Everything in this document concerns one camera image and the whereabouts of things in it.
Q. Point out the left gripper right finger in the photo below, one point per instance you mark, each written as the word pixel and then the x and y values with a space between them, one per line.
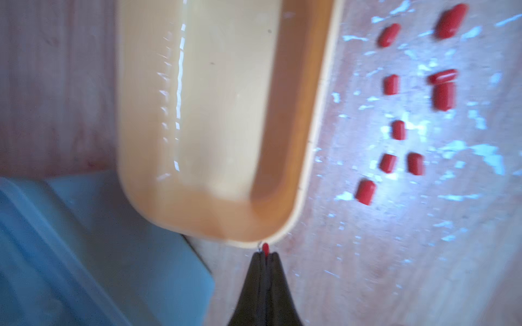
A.
pixel 280 308

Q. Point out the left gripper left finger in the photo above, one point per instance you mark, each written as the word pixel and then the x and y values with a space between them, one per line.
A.
pixel 251 306

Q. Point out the red protection sleeve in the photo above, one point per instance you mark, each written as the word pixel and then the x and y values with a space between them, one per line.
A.
pixel 415 164
pixel 444 96
pixel 398 130
pixel 391 85
pixel 388 163
pixel 366 191
pixel 450 21
pixel 442 77
pixel 389 35

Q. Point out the yellow plastic tray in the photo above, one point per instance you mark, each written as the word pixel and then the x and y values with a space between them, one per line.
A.
pixel 219 107

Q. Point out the clear lidded storage container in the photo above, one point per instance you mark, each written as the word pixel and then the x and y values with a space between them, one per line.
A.
pixel 75 252

